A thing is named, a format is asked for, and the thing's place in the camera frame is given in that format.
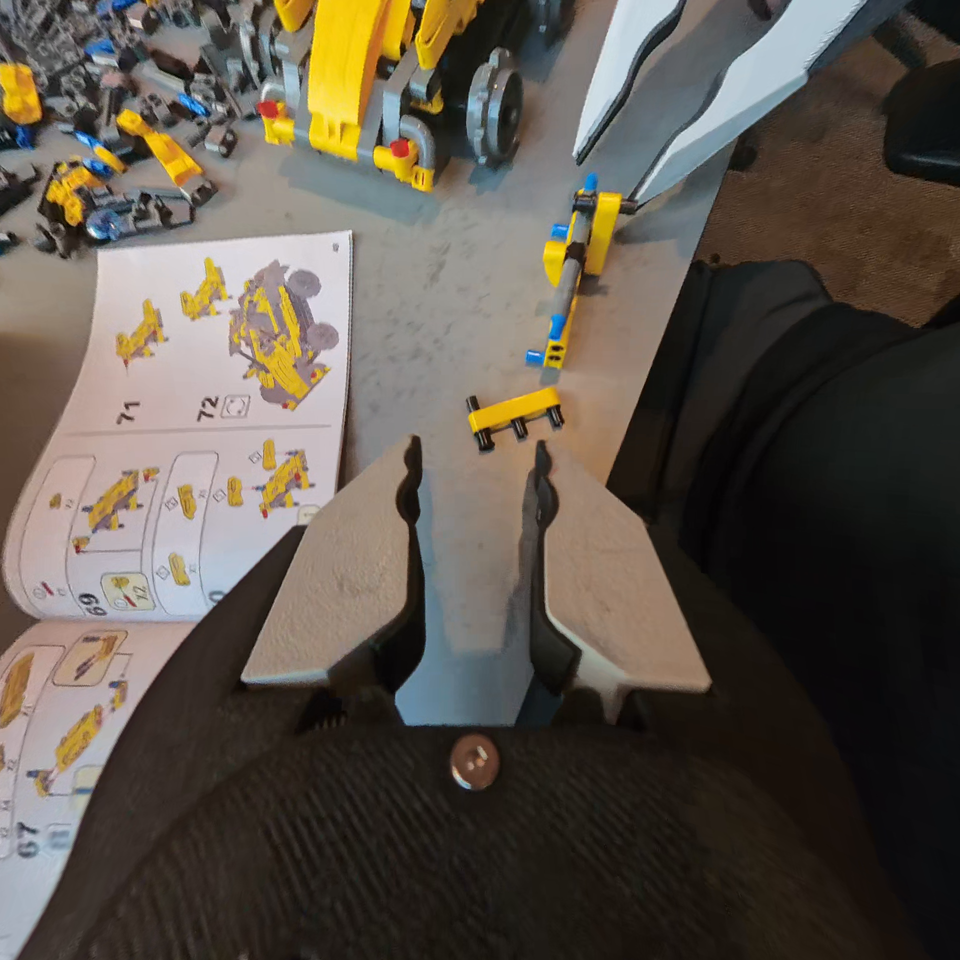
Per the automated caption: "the brick instruction booklet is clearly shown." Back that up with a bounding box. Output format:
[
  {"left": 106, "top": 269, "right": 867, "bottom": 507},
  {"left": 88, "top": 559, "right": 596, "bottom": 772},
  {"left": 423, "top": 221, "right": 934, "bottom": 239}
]
[{"left": 0, "top": 231, "right": 354, "bottom": 946}]

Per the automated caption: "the pile of loose brick pieces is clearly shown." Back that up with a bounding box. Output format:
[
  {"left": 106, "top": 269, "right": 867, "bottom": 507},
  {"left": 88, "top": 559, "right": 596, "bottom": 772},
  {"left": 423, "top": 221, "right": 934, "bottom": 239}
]
[{"left": 0, "top": 0, "right": 241, "bottom": 260}]

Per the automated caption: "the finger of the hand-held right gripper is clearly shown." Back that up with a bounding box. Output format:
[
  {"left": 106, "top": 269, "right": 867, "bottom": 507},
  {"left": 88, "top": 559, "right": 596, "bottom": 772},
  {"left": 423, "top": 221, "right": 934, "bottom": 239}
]
[
  {"left": 633, "top": 0, "right": 852, "bottom": 205},
  {"left": 573, "top": 0, "right": 687, "bottom": 168}
]

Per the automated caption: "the grey desk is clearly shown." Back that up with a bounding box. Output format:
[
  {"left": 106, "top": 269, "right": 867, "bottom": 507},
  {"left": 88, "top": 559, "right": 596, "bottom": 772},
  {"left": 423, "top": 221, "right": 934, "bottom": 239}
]
[{"left": 0, "top": 0, "right": 736, "bottom": 960}]

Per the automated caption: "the black swivel chair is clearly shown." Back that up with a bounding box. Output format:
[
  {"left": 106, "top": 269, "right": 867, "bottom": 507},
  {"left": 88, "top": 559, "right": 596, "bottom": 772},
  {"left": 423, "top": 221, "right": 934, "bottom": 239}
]
[{"left": 873, "top": 0, "right": 960, "bottom": 189}]

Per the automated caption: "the yellow grey brick vehicle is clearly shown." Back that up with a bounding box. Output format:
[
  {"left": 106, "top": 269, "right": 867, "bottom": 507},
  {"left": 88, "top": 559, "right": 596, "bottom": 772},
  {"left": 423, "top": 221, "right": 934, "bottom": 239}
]
[{"left": 198, "top": 0, "right": 526, "bottom": 192}]

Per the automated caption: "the yellow panel with grey axle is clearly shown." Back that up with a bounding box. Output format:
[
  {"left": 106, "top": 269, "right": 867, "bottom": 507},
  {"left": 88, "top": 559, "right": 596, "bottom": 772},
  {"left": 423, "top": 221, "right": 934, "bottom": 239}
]
[{"left": 525, "top": 172, "right": 601, "bottom": 372}]

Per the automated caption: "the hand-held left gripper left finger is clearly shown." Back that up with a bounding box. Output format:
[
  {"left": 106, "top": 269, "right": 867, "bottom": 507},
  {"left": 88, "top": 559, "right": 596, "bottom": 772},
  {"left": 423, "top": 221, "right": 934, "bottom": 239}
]
[{"left": 240, "top": 433, "right": 426, "bottom": 695}]

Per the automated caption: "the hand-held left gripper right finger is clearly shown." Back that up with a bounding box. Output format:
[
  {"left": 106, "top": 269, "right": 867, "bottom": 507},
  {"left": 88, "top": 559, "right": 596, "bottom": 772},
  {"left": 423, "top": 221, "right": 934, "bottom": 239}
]
[{"left": 528, "top": 441, "right": 712, "bottom": 723}]

